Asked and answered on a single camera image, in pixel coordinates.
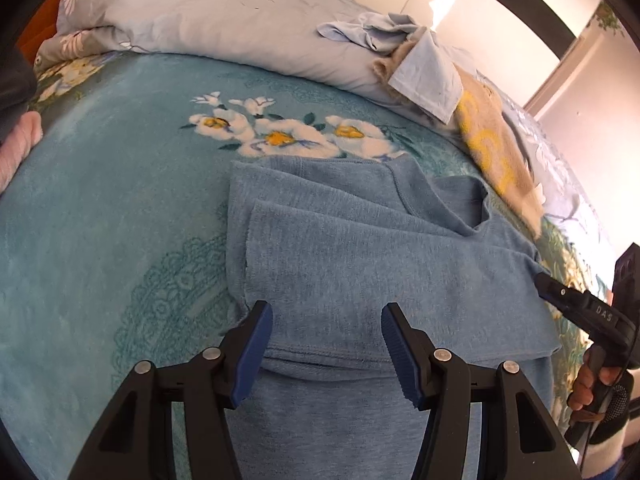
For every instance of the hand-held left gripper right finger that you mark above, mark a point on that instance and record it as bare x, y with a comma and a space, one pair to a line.
401, 355

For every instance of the light blue cloth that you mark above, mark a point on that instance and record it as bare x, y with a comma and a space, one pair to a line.
405, 55

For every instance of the person's right forearm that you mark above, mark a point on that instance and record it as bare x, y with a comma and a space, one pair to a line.
607, 442

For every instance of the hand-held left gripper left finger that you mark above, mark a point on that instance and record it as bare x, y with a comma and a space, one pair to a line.
251, 350

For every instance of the blue knit shirt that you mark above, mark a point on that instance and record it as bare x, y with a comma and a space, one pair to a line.
370, 280

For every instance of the grey floral quilt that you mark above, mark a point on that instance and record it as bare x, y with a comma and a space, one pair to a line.
225, 5

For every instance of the teal floral blanket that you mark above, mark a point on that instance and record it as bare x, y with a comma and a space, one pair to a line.
130, 220

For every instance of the person's right hand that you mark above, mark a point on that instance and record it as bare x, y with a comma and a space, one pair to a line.
589, 385

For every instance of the tan yellow-print sweater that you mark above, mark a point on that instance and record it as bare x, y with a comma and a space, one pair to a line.
492, 145

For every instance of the dark cloth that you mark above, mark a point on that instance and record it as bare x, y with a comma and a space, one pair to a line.
12, 80

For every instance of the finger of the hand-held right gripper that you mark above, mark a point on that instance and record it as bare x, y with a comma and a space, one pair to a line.
580, 303

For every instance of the pink cloth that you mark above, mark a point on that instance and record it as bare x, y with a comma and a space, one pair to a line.
17, 147

